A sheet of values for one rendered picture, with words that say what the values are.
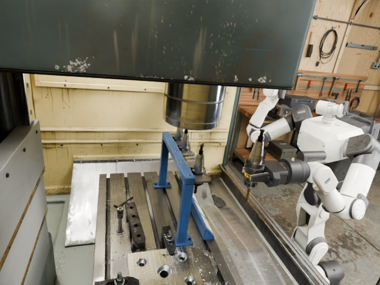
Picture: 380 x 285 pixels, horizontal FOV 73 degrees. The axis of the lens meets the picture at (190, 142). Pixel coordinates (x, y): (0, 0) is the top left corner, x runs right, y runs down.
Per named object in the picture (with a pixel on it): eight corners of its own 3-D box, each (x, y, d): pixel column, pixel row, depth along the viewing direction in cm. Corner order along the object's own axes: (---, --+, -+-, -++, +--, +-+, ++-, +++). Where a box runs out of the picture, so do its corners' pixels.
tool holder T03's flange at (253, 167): (240, 163, 84) (242, 156, 83) (255, 162, 86) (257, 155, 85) (251, 173, 78) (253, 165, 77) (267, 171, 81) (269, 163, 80)
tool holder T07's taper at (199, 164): (191, 165, 104) (194, 151, 102) (202, 165, 105) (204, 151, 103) (194, 171, 100) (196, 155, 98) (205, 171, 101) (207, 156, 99)
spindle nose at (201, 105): (154, 112, 73) (156, 68, 68) (204, 111, 79) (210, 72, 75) (172, 132, 60) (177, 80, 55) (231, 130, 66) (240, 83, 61)
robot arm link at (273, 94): (270, 78, 149) (267, 98, 150) (263, 74, 140) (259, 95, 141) (290, 79, 142) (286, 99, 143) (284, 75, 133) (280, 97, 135)
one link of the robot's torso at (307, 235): (308, 235, 172) (321, 177, 152) (328, 256, 157) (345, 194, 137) (288, 241, 169) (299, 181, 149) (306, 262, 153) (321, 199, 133)
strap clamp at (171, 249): (167, 245, 106) (170, 216, 101) (174, 272, 95) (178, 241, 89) (159, 246, 105) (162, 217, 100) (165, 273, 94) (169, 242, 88)
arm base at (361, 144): (359, 170, 118) (371, 149, 119) (387, 176, 106) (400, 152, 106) (337, 153, 115) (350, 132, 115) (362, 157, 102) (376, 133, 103)
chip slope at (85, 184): (197, 185, 204) (201, 156, 194) (234, 254, 143) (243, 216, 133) (75, 193, 178) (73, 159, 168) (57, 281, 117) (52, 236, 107)
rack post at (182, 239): (190, 236, 113) (198, 178, 101) (193, 245, 108) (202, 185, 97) (168, 238, 110) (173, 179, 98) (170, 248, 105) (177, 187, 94)
